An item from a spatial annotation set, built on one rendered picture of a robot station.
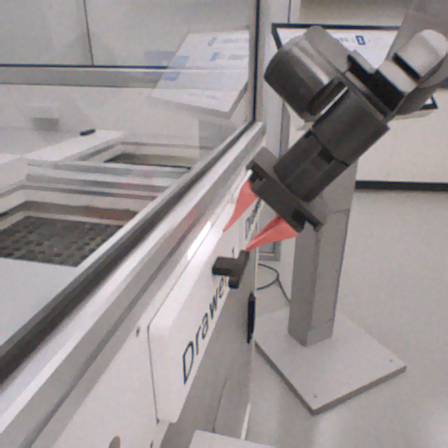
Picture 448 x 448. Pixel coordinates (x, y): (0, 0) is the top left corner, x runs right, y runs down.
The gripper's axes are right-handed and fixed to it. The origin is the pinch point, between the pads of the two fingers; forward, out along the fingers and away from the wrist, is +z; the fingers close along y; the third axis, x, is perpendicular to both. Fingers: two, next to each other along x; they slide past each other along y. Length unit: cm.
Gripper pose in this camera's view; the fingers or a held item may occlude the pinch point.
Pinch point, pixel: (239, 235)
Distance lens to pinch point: 45.7
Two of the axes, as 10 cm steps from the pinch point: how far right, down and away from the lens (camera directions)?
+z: -6.2, 6.3, 4.7
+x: -2.6, 4.0, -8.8
